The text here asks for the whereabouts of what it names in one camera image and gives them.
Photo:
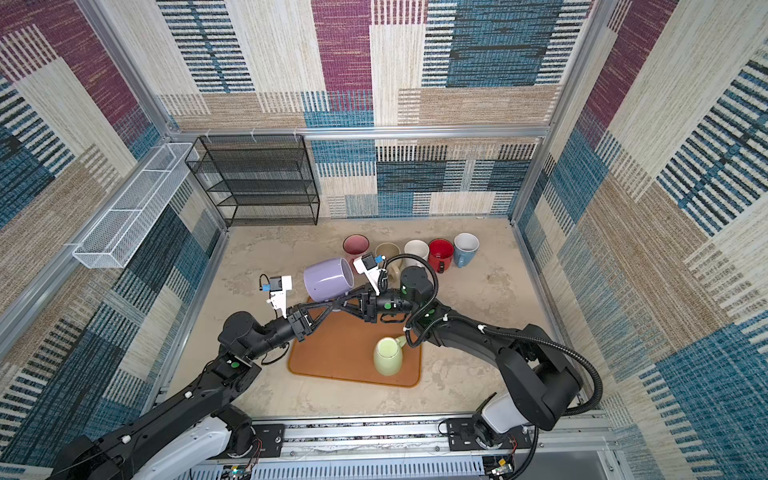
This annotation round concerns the red mug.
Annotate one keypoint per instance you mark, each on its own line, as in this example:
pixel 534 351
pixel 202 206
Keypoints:
pixel 440 254

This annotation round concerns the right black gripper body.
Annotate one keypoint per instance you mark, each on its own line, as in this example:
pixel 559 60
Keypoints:
pixel 386 304

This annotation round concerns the brown rectangular tray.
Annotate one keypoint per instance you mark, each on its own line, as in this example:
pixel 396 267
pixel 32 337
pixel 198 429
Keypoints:
pixel 342 348

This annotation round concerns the blue polka dot mug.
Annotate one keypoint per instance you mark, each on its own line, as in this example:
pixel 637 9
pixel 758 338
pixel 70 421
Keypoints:
pixel 466 246

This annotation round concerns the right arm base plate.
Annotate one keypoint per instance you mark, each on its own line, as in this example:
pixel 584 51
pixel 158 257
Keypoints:
pixel 462 436

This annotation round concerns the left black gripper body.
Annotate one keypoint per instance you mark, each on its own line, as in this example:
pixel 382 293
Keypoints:
pixel 295 324

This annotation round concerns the black wire shelf rack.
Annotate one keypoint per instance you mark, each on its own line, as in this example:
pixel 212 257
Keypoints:
pixel 257 180

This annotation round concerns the purple mug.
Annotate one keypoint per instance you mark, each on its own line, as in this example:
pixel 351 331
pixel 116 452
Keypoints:
pixel 328 279

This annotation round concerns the pink patterned mug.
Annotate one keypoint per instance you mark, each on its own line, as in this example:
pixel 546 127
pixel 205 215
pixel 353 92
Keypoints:
pixel 355 245

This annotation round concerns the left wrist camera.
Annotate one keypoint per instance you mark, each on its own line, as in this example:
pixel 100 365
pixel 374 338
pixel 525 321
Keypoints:
pixel 277 287

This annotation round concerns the white mug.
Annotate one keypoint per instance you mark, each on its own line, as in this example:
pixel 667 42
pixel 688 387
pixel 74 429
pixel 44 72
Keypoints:
pixel 417 248

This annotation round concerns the white wire mesh basket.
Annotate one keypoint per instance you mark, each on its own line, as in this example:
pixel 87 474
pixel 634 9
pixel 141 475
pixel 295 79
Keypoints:
pixel 113 241

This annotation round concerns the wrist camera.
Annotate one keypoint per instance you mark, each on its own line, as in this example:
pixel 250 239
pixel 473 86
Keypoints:
pixel 277 287
pixel 373 268

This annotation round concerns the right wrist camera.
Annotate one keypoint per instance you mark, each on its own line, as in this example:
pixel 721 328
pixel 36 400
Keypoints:
pixel 373 268

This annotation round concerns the beige speckled mug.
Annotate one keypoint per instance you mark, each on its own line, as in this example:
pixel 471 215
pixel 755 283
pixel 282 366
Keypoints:
pixel 389 250

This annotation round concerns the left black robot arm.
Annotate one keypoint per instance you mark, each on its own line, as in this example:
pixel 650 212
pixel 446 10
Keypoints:
pixel 199 421

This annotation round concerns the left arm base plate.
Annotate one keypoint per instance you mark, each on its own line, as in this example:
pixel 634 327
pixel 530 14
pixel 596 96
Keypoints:
pixel 268 440

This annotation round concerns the light green mug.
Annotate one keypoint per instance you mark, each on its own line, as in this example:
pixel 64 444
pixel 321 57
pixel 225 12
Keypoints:
pixel 388 355

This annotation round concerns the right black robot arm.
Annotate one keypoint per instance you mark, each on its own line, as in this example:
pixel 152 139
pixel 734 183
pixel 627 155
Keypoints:
pixel 539 375

